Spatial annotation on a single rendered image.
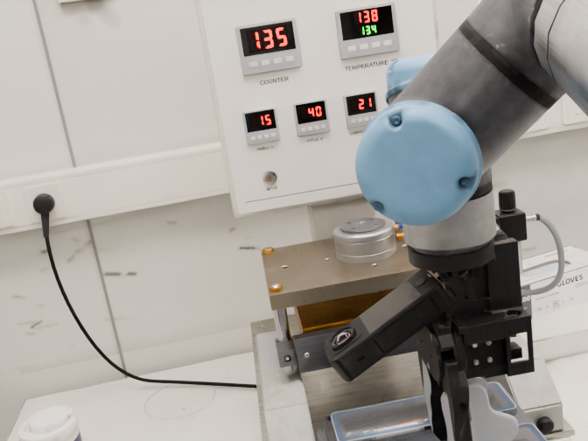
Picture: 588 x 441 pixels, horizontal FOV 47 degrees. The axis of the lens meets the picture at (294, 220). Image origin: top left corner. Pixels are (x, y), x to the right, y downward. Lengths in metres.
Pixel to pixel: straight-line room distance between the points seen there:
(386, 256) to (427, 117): 0.48
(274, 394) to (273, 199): 0.30
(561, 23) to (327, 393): 0.67
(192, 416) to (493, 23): 1.03
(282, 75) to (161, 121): 0.47
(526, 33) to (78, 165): 1.12
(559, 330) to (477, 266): 0.82
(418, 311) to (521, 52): 0.24
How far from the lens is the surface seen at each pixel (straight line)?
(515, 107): 0.41
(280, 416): 0.78
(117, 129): 1.39
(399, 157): 0.40
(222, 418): 1.28
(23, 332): 1.53
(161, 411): 1.35
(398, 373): 0.96
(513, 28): 0.41
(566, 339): 1.35
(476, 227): 0.54
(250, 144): 0.96
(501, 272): 0.58
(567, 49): 0.34
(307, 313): 0.85
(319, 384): 0.96
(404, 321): 0.56
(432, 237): 0.54
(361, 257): 0.85
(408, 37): 0.99
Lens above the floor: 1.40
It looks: 15 degrees down
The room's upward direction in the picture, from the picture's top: 9 degrees counter-clockwise
